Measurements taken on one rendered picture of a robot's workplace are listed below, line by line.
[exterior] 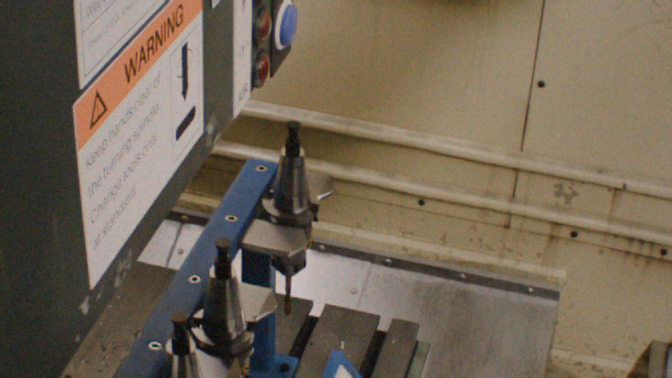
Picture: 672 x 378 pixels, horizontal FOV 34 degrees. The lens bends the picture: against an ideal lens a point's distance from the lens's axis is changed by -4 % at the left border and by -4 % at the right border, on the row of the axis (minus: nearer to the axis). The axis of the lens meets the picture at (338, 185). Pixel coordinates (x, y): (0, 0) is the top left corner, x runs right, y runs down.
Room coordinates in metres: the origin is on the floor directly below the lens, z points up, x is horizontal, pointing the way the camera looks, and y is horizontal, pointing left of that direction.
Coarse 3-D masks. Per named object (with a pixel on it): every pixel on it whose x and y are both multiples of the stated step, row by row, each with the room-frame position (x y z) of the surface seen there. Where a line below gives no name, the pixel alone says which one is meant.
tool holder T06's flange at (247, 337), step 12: (252, 324) 0.84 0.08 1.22; (204, 336) 0.81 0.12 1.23; (240, 336) 0.82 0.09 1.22; (252, 336) 0.82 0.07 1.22; (204, 348) 0.81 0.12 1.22; (216, 348) 0.80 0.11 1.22; (228, 348) 0.80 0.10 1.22; (240, 348) 0.81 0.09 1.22; (252, 348) 0.82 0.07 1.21; (240, 360) 0.81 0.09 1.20
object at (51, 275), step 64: (0, 0) 0.37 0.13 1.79; (64, 0) 0.42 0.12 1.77; (0, 64) 0.37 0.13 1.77; (64, 64) 0.42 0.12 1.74; (0, 128) 0.36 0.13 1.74; (64, 128) 0.41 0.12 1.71; (0, 192) 0.36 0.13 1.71; (64, 192) 0.41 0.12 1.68; (0, 256) 0.35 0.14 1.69; (64, 256) 0.40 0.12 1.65; (128, 256) 0.47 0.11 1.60; (0, 320) 0.34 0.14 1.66; (64, 320) 0.39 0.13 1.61
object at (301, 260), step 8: (272, 256) 1.04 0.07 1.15; (296, 256) 1.03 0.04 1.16; (304, 256) 1.04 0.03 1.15; (272, 264) 1.04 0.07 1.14; (280, 264) 1.03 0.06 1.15; (288, 264) 1.03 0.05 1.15; (296, 264) 1.03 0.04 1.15; (304, 264) 1.04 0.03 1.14; (280, 272) 1.03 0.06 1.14; (288, 272) 1.03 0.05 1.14; (296, 272) 1.03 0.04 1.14
